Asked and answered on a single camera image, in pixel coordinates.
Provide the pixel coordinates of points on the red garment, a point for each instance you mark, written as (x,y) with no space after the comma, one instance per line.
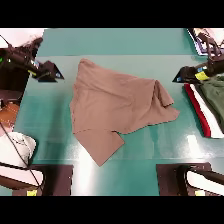
(198,110)

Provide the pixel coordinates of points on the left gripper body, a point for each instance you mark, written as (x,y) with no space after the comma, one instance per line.
(50,72)

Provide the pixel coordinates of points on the white garment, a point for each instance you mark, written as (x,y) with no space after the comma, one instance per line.
(208,115)

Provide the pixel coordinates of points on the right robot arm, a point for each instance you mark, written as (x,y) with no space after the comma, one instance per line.
(213,66)

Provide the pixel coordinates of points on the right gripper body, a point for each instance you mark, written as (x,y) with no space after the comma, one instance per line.
(188,74)

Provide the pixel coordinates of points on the dark green garment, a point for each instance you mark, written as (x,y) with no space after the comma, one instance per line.
(213,96)

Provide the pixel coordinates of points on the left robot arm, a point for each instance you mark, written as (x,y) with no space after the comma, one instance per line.
(15,60)

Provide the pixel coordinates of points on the brown T-shirt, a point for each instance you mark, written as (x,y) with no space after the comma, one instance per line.
(113,100)

